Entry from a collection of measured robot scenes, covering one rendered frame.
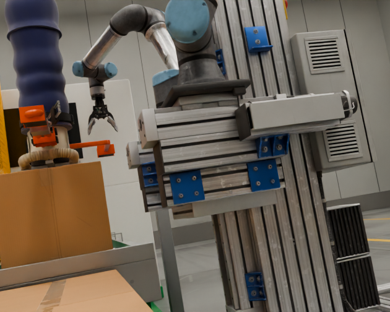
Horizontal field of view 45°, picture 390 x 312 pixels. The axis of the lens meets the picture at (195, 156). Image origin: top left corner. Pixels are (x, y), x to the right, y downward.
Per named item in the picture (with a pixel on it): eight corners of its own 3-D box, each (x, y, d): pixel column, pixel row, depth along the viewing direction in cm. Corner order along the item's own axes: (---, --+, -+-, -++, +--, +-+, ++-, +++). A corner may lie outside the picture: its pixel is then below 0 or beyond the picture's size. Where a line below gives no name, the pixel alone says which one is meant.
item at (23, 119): (23, 128, 153) (21, 113, 154) (47, 125, 155) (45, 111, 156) (20, 122, 145) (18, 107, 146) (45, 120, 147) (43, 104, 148)
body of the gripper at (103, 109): (93, 117, 238) (90, 94, 239) (93, 121, 246) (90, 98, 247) (109, 115, 240) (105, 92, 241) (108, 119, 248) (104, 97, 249)
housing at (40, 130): (31, 136, 166) (30, 124, 166) (51, 134, 167) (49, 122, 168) (29, 132, 159) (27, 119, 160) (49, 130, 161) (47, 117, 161)
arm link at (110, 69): (101, 74, 230) (89, 81, 237) (120, 77, 238) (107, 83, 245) (99, 59, 230) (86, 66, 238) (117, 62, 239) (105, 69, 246)
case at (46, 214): (26, 270, 226) (15, 188, 230) (109, 255, 235) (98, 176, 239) (3, 285, 168) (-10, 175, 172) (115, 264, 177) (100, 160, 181)
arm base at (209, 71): (220, 96, 148) (215, 67, 149) (234, 82, 134) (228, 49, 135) (173, 102, 145) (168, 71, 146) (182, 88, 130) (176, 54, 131)
